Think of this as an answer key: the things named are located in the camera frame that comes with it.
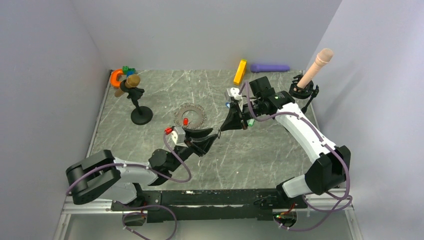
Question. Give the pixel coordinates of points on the black microphone stand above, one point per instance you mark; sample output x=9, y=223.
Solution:
x=141, y=115
x=309, y=92

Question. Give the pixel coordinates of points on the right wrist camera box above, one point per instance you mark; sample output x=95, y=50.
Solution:
x=233, y=92

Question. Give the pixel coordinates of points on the orange horseshoe toy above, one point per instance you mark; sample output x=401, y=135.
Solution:
x=114, y=79

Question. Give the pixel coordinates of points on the left black microphone stand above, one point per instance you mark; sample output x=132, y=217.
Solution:
x=141, y=115

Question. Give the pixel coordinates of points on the purple cylinder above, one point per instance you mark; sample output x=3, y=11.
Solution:
x=259, y=68

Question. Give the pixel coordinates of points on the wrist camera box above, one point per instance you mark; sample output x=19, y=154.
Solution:
x=233, y=92
x=175, y=136

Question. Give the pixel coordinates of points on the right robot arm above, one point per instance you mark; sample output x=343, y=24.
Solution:
x=329, y=162

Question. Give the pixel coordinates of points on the red key tag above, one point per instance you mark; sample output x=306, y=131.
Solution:
x=185, y=121

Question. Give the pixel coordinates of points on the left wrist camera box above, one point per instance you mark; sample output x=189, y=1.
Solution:
x=175, y=136

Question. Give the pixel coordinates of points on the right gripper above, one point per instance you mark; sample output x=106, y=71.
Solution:
x=235, y=119

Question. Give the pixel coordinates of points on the yellow block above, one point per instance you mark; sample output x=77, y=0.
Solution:
x=240, y=72

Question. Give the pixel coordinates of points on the blue toy brick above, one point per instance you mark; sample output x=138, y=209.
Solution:
x=128, y=73

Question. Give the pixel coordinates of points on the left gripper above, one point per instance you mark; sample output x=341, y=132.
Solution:
x=203, y=144

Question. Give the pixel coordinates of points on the right black microphone stand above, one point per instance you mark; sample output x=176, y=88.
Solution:
x=309, y=92

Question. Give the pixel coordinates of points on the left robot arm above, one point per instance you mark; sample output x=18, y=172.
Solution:
x=104, y=176

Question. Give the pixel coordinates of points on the beige microphone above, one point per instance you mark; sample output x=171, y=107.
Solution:
x=322, y=58

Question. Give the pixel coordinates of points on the green toy brick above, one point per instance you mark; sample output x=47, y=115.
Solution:
x=127, y=68

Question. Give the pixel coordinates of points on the brown microphone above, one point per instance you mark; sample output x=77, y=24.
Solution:
x=131, y=82

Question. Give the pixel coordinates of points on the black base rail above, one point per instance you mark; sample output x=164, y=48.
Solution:
x=223, y=204

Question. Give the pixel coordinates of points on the green key tag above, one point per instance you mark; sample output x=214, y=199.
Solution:
x=250, y=122

